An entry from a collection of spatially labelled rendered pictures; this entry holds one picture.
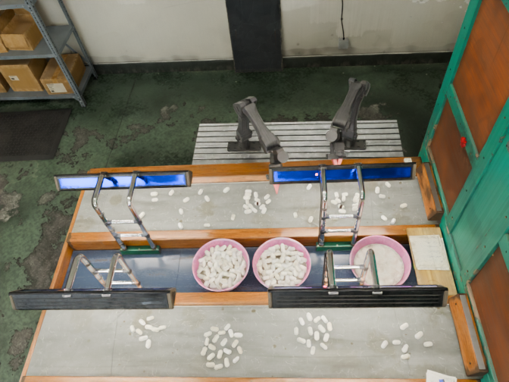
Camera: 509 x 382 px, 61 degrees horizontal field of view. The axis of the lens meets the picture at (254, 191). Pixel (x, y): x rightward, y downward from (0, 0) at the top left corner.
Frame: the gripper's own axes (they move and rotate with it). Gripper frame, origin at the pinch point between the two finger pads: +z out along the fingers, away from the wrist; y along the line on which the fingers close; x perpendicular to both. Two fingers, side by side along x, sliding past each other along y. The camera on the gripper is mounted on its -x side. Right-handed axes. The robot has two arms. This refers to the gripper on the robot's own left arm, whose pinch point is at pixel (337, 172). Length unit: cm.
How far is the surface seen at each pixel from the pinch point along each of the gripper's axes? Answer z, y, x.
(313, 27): -118, 0, 160
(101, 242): 31, -118, -12
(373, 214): 21.0, 16.6, -2.4
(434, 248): 35, 40, -19
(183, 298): 52, -72, -32
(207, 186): 6, -67, 10
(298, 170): -2.4, -19.4, -30.1
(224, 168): -3, -58, 15
